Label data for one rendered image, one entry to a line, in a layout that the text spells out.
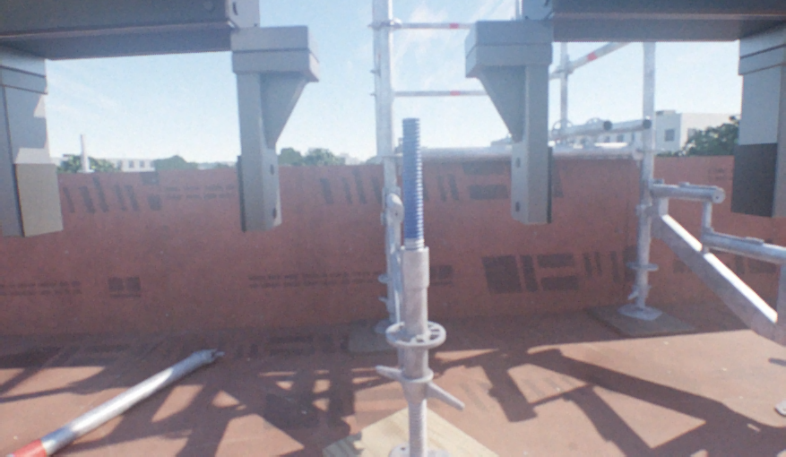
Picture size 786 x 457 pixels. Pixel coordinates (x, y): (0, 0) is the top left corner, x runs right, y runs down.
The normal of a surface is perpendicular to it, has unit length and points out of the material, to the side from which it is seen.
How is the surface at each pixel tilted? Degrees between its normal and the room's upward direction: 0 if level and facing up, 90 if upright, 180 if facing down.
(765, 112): 90
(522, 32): 90
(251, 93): 90
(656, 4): 90
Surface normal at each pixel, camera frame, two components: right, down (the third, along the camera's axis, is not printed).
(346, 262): 0.06, 0.11
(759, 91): -1.00, 0.03
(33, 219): 1.00, -0.03
